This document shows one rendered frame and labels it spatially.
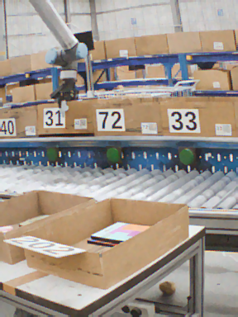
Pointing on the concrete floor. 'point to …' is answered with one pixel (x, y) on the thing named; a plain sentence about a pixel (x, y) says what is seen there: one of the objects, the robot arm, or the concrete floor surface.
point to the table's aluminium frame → (196, 255)
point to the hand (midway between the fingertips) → (63, 115)
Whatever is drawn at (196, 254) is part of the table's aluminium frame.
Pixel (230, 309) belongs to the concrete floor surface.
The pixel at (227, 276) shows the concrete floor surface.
